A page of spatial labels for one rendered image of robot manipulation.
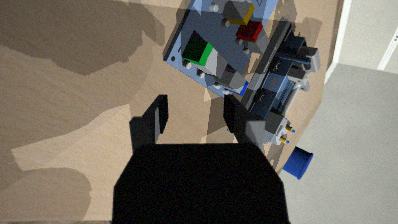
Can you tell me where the grey block with blue end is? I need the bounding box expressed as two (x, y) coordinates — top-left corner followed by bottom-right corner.
(214, 67), (249, 96)

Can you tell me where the grey block with green end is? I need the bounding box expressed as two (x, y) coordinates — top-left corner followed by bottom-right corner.
(181, 39), (228, 79)

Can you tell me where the grey block with yellow end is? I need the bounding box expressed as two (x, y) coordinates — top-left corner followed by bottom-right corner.
(212, 0), (255, 25)

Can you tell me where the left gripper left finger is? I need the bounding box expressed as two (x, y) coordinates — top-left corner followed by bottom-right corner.
(129, 95), (169, 153)

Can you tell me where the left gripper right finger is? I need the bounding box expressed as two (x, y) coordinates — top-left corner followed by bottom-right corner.
(223, 94), (266, 151)

